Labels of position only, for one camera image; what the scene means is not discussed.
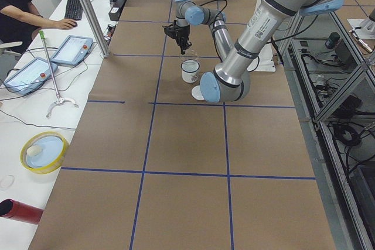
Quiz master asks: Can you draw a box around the red cylinder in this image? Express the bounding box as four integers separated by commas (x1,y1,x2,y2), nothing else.
1,198,43,225

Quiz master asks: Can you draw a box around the far teach pendant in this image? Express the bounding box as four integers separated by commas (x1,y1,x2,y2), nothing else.
50,35,93,67

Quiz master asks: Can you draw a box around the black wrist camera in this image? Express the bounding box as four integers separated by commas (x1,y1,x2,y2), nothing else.
163,24,179,39

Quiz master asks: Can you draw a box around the black keyboard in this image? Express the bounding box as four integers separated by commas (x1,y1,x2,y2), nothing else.
64,0,83,20

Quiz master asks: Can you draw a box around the person in black shirt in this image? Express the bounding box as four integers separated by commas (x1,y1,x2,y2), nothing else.
1,0,64,53

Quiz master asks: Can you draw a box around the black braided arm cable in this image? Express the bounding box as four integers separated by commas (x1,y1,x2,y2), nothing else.
197,0,229,16

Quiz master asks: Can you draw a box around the near teach pendant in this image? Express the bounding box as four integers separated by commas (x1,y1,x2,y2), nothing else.
4,57,51,96

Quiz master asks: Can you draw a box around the person's hand on mouse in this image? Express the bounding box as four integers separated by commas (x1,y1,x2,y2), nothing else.
56,19,77,30

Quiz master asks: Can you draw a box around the black computer box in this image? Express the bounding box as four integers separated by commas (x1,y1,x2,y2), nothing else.
108,0,127,21

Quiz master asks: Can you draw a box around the white cup lid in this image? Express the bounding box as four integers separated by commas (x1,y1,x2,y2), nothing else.
191,85,204,101

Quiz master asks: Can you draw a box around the yellow tape roll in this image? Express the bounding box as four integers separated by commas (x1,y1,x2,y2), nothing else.
20,131,69,174

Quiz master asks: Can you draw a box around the teach pendant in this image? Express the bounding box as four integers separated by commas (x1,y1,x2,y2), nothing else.
4,57,51,96
50,35,93,67

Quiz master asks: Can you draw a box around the reacher grabber stick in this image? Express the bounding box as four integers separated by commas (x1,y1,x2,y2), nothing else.
39,30,79,118

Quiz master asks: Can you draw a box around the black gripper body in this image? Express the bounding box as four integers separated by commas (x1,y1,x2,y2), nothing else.
173,20,191,46

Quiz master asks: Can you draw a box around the white enamel cup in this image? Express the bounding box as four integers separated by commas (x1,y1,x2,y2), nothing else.
181,60,200,83

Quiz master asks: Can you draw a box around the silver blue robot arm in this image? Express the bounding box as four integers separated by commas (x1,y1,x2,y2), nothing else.
165,0,344,102

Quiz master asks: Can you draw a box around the aluminium frame post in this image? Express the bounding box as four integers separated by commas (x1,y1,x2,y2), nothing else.
80,0,110,58

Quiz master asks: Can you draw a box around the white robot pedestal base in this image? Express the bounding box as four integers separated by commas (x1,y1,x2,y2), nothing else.
249,44,276,72

